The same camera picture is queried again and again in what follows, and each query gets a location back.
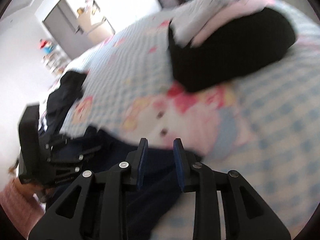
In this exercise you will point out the folded pink garment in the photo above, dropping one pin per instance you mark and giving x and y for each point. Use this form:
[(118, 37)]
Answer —
[(234, 11)]

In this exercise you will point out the blue checkered cartoon blanket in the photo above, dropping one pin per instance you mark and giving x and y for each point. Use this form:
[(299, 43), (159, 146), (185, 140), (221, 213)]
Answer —
[(265, 125)]

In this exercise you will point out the black jacket on bed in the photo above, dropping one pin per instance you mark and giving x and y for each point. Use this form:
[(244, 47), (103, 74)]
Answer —
[(60, 101)]

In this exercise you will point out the grey door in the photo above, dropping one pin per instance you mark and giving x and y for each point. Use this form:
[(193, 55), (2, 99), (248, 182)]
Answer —
[(62, 24)]

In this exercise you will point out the navy striped track pants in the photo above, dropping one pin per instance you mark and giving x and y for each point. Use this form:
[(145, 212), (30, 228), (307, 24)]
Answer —
[(159, 191)]

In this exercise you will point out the person left hand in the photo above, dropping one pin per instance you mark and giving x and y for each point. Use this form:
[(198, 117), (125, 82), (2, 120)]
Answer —
[(28, 190)]

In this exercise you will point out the red blue plush toy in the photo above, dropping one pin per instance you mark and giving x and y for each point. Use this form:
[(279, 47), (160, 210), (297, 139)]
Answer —
[(46, 46)]

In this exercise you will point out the small white shelf rack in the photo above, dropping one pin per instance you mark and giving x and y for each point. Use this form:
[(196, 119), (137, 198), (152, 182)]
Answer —
[(56, 62)]

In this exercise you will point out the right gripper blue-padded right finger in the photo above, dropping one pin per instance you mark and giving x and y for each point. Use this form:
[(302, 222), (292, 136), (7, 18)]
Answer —
[(226, 205)]

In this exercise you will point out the beige refrigerator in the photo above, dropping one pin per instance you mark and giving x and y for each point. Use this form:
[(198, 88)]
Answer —
[(94, 25)]

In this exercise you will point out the folded white printed garment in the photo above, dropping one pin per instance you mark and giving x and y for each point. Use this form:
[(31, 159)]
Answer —
[(190, 17)]

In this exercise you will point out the folded black garment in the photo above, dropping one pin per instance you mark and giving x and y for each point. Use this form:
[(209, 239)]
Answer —
[(238, 48)]

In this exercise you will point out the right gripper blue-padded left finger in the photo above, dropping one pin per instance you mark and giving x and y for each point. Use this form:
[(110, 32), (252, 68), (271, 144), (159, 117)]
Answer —
[(94, 204)]

